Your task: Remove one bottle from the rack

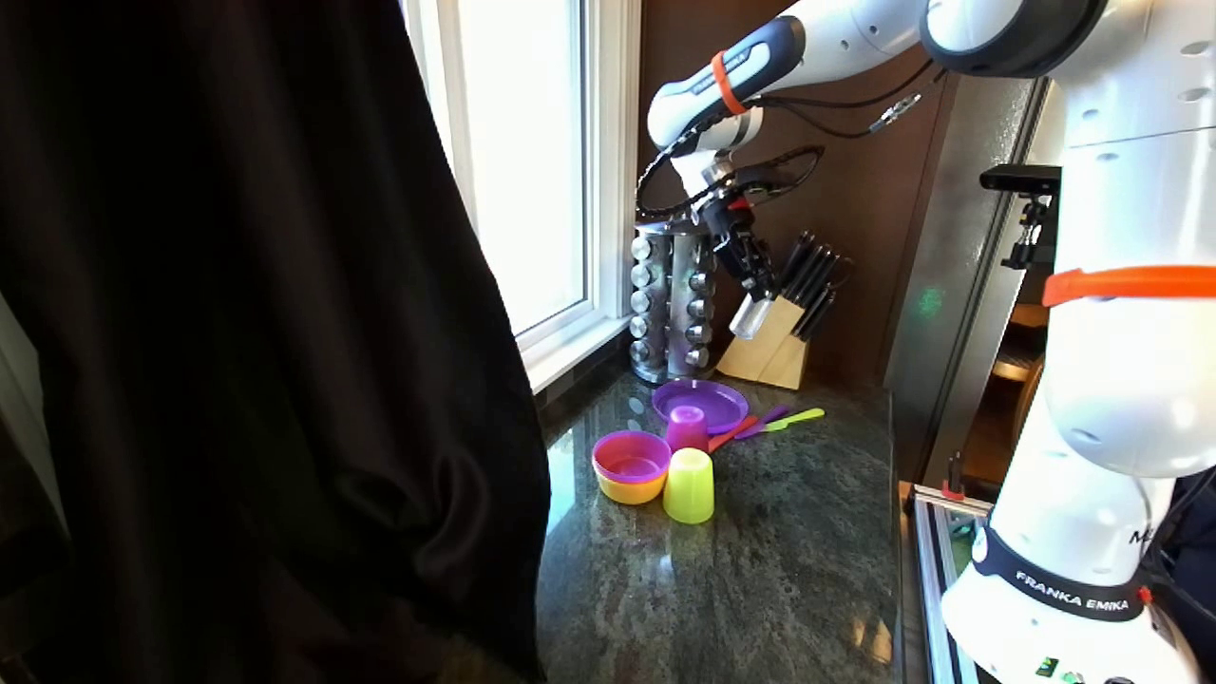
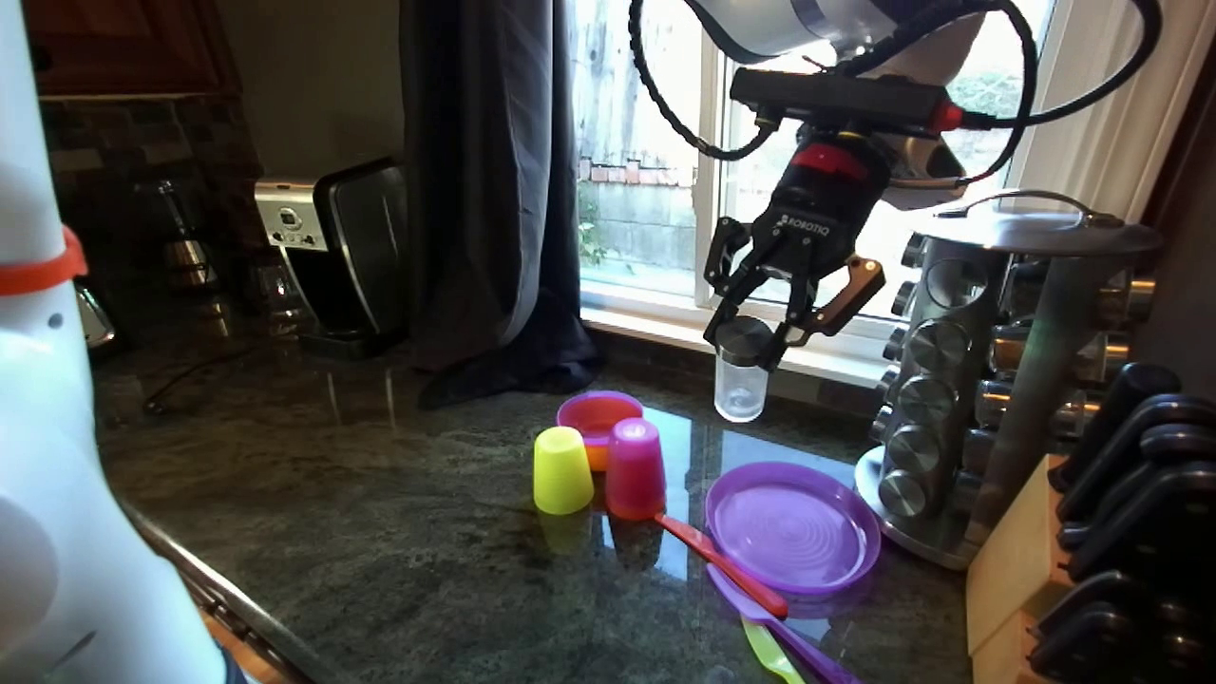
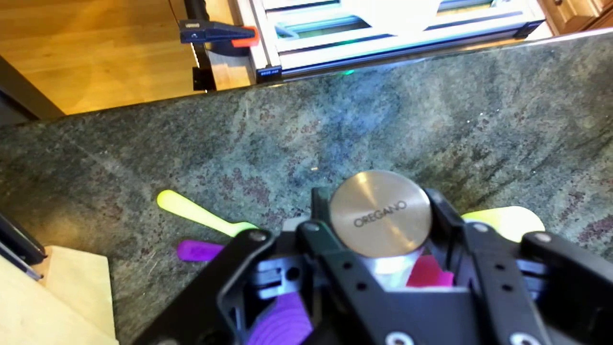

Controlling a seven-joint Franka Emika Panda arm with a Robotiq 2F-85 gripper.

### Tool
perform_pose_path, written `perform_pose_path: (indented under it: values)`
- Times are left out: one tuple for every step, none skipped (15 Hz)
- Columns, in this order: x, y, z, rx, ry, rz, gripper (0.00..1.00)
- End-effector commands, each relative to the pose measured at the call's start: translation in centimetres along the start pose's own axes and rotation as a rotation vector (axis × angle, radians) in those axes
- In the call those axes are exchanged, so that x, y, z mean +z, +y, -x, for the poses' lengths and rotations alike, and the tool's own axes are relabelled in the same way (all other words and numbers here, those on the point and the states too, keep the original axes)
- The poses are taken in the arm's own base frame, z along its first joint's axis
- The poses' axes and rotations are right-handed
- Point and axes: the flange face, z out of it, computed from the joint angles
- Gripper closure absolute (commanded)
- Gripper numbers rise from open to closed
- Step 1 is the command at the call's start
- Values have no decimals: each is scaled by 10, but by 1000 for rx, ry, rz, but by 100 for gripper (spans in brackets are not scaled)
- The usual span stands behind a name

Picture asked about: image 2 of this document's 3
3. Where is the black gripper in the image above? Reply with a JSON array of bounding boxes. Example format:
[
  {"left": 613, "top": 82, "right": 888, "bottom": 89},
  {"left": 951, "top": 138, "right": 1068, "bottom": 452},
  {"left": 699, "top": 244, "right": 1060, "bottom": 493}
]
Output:
[{"left": 702, "top": 138, "right": 888, "bottom": 371}]

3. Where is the silver metal spice rack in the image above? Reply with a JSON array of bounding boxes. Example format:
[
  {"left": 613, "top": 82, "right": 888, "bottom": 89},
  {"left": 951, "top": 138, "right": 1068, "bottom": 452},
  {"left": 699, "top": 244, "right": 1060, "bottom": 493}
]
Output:
[{"left": 850, "top": 184, "right": 1163, "bottom": 575}]

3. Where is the magenta plastic bowl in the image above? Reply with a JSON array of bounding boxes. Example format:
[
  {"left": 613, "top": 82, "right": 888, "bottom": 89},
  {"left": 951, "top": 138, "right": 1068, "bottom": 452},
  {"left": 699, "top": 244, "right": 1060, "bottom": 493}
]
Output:
[{"left": 552, "top": 388, "right": 651, "bottom": 474}]

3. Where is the pink plastic cup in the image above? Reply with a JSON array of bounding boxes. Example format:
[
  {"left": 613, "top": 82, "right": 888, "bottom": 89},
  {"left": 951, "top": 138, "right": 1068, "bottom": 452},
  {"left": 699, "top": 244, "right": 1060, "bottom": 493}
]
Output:
[{"left": 602, "top": 412, "right": 670, "bottom": 526}]

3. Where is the purple plastic plate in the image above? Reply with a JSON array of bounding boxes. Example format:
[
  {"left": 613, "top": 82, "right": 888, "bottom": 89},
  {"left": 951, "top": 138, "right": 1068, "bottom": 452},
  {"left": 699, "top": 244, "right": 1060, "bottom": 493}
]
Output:
[{"left": 702, "top": 458, "right": 888, "bottom": 602}]

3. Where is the orange plastic bowl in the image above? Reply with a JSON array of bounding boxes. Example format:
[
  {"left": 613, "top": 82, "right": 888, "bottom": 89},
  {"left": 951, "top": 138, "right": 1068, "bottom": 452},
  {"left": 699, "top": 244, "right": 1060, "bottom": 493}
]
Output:
[{"left": 580, "top": 428, "right": 621, "bottom": 474}]

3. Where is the orange plastic utensil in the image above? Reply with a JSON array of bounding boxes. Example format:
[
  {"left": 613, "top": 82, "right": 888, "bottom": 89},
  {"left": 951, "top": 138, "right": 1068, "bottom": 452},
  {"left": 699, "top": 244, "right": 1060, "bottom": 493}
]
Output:
[{"left": 656, "top": 507, "right": 793, "bottom": 623}]

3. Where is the yellow-green plastic cup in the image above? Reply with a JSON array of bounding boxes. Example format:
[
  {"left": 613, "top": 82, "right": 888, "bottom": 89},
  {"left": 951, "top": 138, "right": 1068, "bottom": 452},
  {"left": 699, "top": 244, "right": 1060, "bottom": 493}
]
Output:
[{"left": 529, "top": 420, "right": 598, "bottom": 519}]

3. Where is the dark curtain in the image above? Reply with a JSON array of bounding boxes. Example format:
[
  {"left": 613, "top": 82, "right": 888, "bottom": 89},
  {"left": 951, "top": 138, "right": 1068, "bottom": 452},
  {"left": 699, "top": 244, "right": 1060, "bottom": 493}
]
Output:
[{"left": 400, "top": 0, "right": 602, "bottom": 410}]

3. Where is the purple plastic utensil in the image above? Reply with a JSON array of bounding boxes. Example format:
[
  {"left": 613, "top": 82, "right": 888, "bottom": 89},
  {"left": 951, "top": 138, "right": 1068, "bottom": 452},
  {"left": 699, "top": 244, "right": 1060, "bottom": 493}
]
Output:
[{"left": 702, "top": 561, "right": 859, "bottom": 684}]

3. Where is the yellow-green plastic utensil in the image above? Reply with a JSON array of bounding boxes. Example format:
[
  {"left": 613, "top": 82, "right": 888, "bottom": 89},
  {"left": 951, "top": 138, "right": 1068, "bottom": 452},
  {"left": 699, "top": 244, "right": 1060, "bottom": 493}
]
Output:
[{"left": 737, "top": 614, "right": 811, "bottom": 684}]

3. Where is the wooden knife block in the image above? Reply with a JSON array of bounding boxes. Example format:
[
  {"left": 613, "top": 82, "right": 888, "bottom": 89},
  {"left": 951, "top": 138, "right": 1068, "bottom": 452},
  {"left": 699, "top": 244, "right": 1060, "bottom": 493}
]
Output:
[{"left": 960, "top": 452, "right": 1216, "bottom": 684}]

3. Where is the black and silver toaster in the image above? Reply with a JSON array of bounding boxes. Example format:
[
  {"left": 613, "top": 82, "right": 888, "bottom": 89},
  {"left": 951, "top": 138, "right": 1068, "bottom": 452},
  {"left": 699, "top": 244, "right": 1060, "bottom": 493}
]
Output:
[{"left": 251, "top": 154, "right": 409, "bottom": 353}]

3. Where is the dark metal kitchen item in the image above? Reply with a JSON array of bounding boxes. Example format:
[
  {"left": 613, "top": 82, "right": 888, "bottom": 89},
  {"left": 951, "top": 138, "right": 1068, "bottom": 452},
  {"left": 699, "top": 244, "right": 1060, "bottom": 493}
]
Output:
[{"left": 133, "top": 174, "right": 234, "bottom": 335}]

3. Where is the shiny metal kitchen item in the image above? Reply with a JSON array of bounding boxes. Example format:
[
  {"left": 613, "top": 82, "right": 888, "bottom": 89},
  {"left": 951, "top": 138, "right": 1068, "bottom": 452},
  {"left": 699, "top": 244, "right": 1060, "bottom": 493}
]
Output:
[{"left": 73, "top": 282, "right": 123, "bottom": 360}]

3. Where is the black braided cable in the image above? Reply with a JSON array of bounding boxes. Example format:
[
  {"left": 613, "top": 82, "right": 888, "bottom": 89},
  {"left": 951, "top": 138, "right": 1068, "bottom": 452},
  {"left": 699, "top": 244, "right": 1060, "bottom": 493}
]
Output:
[{"left": 627, "top": 0, "right": 783, "bottom": 168}]

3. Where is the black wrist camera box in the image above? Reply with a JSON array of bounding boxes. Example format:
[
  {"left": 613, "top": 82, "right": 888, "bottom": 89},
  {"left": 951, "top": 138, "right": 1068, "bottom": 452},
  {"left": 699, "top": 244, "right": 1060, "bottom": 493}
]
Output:
[{"left": 731, "top": 64, "right": 955, "bottom": 131}]

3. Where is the black cable red plug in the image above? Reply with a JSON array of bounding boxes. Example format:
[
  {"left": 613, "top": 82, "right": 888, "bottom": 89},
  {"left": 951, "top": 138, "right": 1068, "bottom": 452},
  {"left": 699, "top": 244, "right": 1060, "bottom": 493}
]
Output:
[{"left": 939, "top": 0, "right": 1165, "bottom": 131}]

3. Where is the black handled knife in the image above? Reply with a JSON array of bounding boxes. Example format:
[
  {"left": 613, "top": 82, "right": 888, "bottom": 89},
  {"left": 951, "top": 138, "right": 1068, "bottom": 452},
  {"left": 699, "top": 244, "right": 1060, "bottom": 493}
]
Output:
[
  {"left": 1065, "top": 455, "right": 1216, "bottom": 561},
  {"left": 1025, "top": 607, "right": 1216, "bottom": 684},
  {"left": 1044, "top": 357, "right": 1186, "bottom": 488},
  {"left": 1056, "top": 391, "right": 1216, "bottom": 525},
  {"left": 1025, "top": 567, "right": 1175, "bottom": 651}
]

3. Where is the aluminium frame rail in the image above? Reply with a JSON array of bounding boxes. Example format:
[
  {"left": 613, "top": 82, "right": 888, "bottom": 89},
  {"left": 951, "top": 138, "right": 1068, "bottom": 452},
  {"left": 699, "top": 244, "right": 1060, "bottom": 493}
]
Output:
[{"left": 118, "top": 497, "right": 336, "bottom": 684}]

